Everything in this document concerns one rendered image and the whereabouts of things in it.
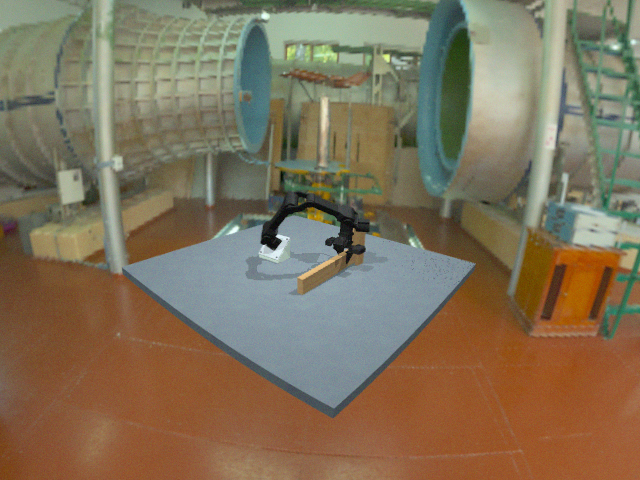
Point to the wooden board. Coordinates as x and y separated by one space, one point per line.
323 272

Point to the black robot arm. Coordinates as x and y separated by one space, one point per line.
344 214

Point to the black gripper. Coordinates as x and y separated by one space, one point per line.
352 249

